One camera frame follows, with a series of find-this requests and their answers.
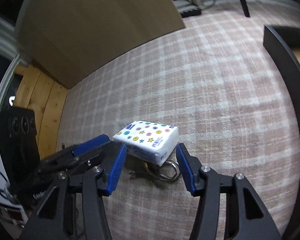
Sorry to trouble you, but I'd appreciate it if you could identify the tan keychain with metal rings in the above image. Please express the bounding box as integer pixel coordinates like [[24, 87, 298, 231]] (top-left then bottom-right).
[[129, 160, 181, 183]]

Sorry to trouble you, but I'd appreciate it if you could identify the black cable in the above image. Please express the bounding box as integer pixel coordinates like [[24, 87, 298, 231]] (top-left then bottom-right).
[[0, 169, 18, 205]]

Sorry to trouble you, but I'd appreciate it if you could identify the cardboard box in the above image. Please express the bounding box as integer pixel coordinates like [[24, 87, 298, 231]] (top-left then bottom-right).
[[15, 0, 185, 88]]

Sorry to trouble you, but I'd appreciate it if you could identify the black storage bin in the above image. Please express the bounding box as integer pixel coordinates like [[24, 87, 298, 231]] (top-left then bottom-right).
[[262, 24, 300, 240]]

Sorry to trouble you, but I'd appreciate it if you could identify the black power strip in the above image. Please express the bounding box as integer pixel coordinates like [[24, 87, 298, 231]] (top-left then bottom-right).
[[179, 6, 202, 18]]

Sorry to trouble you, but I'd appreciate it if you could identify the white tissue pack with icons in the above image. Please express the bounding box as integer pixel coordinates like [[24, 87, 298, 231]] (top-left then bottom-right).
[[112, 120, 179, 166]]

